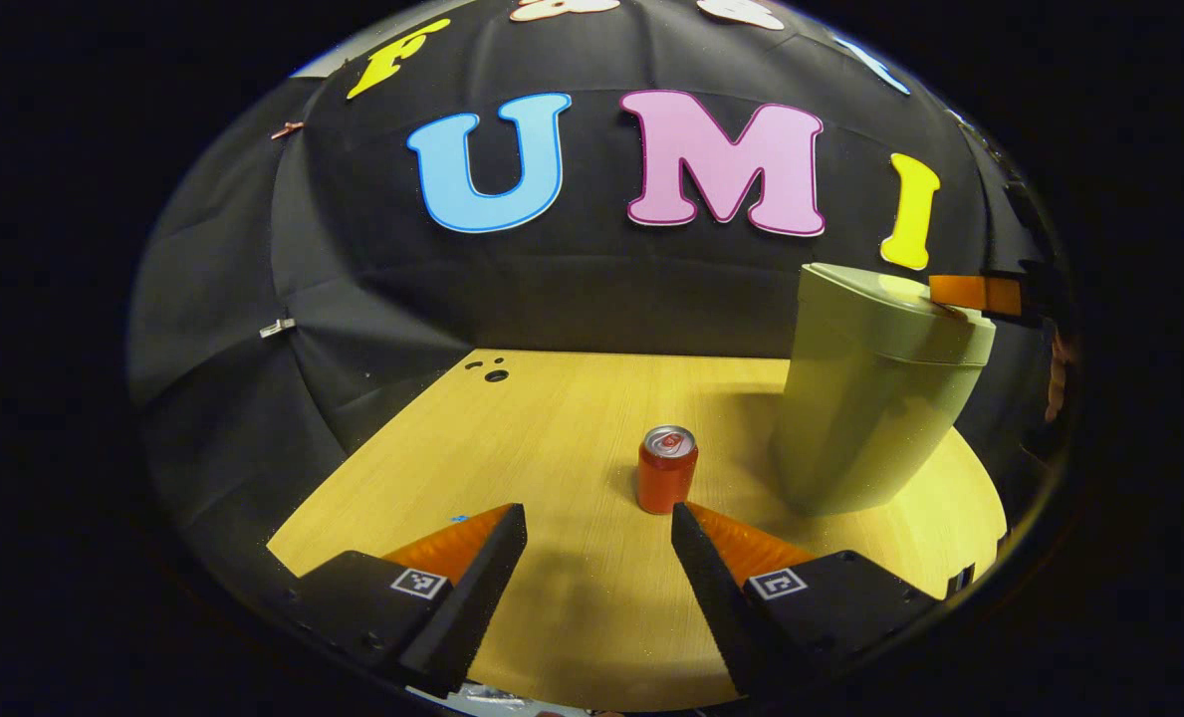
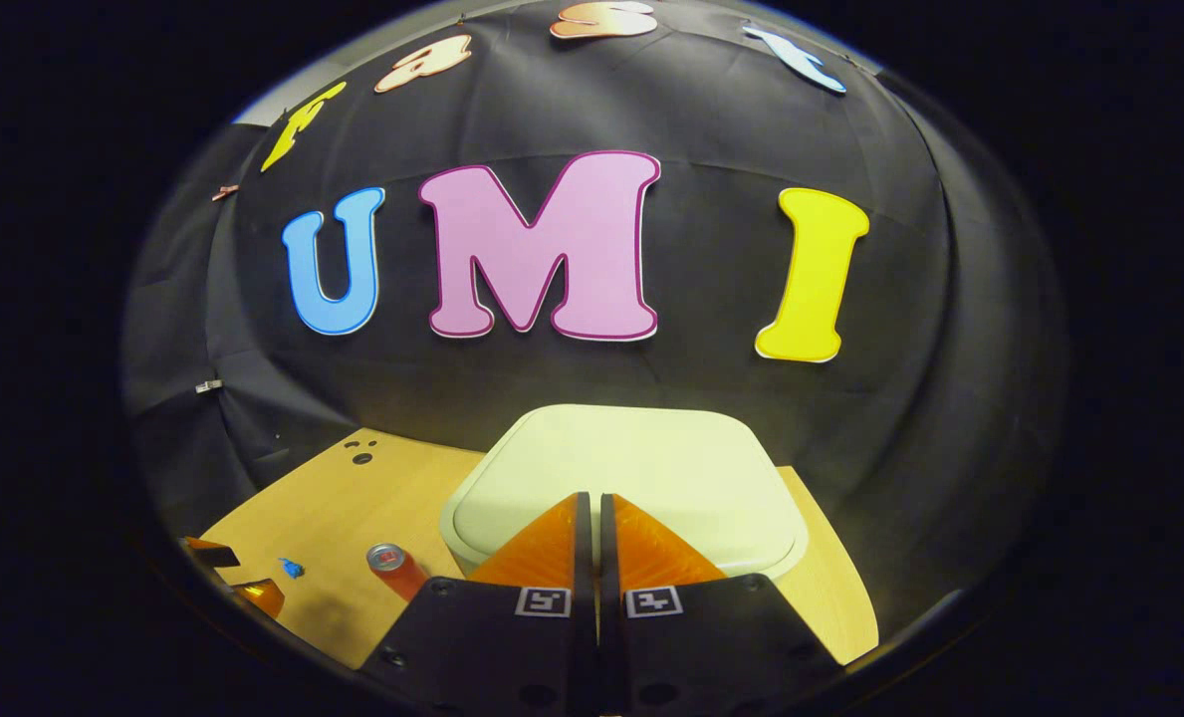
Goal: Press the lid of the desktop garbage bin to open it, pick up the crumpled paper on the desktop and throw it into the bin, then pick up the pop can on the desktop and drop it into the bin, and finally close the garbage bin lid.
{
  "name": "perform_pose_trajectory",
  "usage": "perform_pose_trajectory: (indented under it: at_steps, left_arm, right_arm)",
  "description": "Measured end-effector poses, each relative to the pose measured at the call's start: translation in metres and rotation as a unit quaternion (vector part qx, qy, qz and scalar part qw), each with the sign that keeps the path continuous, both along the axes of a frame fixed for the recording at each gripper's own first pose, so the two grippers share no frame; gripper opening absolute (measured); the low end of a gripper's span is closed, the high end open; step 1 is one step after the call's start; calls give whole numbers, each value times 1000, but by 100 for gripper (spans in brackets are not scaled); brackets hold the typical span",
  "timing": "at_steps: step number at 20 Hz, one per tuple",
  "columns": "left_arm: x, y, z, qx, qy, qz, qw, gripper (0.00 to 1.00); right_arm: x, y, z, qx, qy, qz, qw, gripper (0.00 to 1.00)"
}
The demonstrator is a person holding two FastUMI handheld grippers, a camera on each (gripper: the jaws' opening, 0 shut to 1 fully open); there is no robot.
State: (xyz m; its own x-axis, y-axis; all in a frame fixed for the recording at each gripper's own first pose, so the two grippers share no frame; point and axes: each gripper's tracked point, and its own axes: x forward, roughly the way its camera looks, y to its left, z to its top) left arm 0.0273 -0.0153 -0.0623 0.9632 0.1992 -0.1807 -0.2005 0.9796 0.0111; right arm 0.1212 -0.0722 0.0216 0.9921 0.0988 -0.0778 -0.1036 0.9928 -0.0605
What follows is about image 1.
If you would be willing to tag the red pop can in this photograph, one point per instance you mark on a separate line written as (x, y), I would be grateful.
(665, 478)

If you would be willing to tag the black backdrop cloth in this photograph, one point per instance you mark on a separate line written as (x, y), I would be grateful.
(592, 289)

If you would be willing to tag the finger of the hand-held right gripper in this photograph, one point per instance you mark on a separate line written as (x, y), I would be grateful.
(970, 294)

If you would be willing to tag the silver cloth clip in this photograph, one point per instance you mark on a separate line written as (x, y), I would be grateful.
(277, 327)

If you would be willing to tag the wooden desktop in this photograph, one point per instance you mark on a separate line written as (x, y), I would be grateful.
(552, 438)

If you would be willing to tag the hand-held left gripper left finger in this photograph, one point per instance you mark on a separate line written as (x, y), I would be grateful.
(482, 588)

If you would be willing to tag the copper cloth clip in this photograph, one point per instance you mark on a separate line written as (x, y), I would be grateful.
(288, 129)

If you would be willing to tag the green desktop garbage bin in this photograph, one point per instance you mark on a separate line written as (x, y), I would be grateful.
(870, 398)

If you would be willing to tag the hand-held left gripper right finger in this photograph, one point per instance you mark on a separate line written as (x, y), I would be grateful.
(716, 597)

